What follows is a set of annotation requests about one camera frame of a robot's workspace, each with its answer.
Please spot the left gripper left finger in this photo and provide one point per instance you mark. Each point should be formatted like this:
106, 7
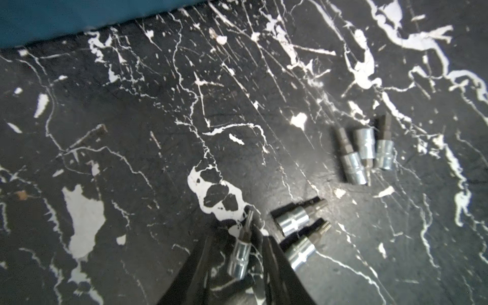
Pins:
190, 284

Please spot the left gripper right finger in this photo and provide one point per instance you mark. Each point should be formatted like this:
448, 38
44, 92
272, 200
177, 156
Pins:
281, 284

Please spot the silver socket bit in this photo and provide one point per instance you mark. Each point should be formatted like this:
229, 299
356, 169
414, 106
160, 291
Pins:
365, 141
299, 252
384, 144
350, 159
299, 216
239, 259

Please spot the teal plastic storage box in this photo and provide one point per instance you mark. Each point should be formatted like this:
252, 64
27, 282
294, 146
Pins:
24, 22

